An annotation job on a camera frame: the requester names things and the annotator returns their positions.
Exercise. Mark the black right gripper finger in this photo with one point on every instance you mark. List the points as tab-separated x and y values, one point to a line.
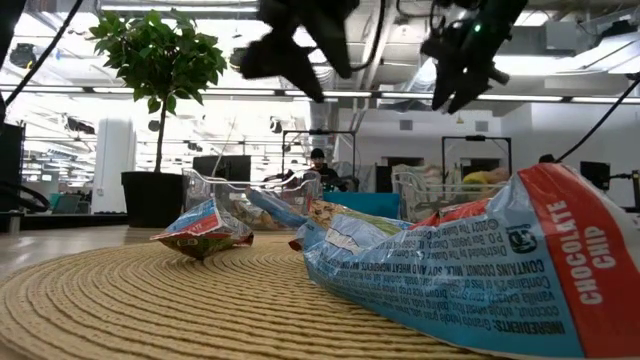
446	82
467	87

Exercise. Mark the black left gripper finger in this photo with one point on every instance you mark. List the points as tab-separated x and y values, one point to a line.
335	40
280	57

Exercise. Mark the red white granola bar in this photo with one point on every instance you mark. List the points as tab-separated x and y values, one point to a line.
450	212

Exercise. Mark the green brown granola bar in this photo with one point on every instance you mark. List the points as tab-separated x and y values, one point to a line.
325	210

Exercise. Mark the chocolate chip granola bar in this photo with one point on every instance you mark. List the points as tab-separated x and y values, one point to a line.
345	235
205	230
450	290

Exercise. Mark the black monitor on arm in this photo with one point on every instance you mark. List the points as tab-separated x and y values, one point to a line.
595	175

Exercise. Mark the long ceiling light strip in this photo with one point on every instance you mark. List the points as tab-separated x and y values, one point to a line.
520	98

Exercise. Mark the person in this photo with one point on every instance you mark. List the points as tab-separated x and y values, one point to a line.
325	172
480	177
546	158

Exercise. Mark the clear plastic bin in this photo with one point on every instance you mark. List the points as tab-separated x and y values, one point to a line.
425	190
200	187

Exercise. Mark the green leafy potted tree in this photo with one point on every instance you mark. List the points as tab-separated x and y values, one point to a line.
160	55

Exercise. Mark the black monitor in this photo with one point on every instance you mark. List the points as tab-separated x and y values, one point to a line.
222	167

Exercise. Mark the teal blue box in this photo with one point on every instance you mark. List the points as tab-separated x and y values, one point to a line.
365	204

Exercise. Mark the black plant pot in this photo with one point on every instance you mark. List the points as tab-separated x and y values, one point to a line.
152	200

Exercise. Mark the teal chair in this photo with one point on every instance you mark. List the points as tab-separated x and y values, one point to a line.
67	204

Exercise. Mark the round woven straw placemat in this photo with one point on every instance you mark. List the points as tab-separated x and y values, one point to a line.
150	310

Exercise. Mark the black cabinet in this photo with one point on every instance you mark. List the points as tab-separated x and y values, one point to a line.
11	165

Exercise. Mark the black aluminium table frame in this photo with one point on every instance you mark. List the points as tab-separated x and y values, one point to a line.
75	221

